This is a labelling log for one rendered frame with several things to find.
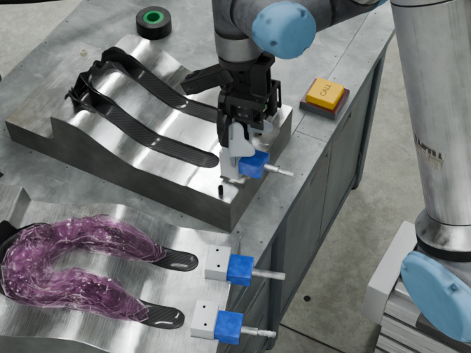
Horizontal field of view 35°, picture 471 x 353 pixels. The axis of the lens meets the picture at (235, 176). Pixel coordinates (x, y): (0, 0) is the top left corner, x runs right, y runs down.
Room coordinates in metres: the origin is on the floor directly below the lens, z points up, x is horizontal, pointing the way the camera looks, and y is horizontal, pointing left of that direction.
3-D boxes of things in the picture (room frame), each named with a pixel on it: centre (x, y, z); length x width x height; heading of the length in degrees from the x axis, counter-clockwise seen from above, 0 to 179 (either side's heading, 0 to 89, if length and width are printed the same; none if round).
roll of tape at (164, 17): (1.36, 0.18, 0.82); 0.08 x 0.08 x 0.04
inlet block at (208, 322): (0.56, 0.00, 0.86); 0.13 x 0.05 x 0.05; 79
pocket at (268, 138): (0.95, -0.05, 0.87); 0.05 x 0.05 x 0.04; 62
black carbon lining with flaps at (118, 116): (1.00, 0.16, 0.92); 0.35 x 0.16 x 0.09; 62
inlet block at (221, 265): (0.67, -0.02, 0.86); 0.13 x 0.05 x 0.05; 79
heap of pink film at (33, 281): (0.67, 0.26, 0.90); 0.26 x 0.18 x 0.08; 79
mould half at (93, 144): (1.02, 0.17, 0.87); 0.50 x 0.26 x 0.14; 62
